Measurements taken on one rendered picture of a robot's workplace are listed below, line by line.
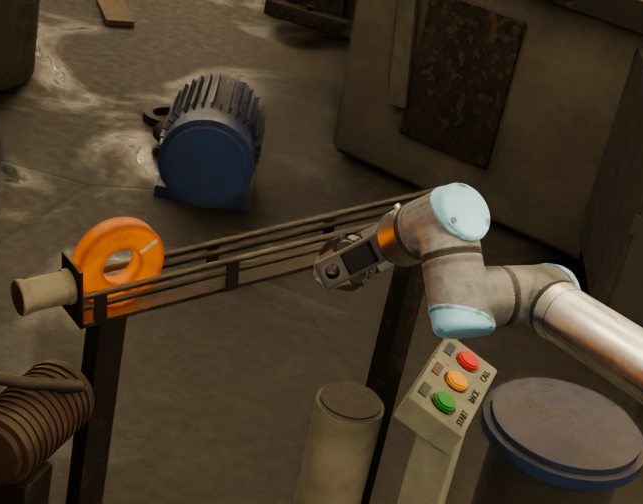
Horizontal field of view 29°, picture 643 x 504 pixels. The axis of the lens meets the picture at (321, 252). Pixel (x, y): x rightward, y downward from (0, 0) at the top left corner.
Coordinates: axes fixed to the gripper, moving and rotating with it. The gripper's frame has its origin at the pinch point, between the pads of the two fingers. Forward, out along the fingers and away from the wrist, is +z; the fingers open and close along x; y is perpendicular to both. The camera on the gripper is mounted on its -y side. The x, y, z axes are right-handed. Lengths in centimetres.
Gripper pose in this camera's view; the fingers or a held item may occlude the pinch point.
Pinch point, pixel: (316, 276)
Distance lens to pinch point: 208.5
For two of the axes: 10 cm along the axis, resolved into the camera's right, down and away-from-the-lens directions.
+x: -4.5, -8.9, -0.3
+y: 6.9, -3.7, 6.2
